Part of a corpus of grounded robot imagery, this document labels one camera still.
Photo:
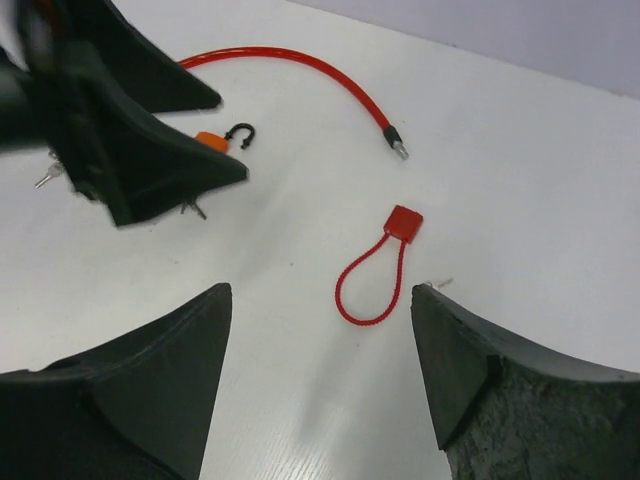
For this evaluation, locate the orange black padlock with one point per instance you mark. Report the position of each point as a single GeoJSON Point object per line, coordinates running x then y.
{"type": "Point", "coordinates": [220, 144]}

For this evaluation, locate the silver key bunch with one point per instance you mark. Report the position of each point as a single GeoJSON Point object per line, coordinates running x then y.
{"type": "Point", "coordinates": [438, 284]}

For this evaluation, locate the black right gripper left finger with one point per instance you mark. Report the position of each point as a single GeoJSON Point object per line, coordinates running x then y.
{"type": "Point", "coordinates": [136, 407]}

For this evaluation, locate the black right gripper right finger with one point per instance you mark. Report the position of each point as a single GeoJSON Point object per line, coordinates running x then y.
{"type": "Point", "coordinates": [505, 407]}

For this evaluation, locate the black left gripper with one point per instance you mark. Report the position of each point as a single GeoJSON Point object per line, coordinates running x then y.
{"type": "Point", "coordinates": [113, 151]}

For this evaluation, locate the red cable padlock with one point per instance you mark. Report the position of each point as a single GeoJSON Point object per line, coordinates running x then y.
{"type": "Point", "coordinates": [369, 288]}

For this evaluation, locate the thick red cable lock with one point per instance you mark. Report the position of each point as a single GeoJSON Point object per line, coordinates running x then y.
{"type": "Point", "coordinates": [388, 130]}

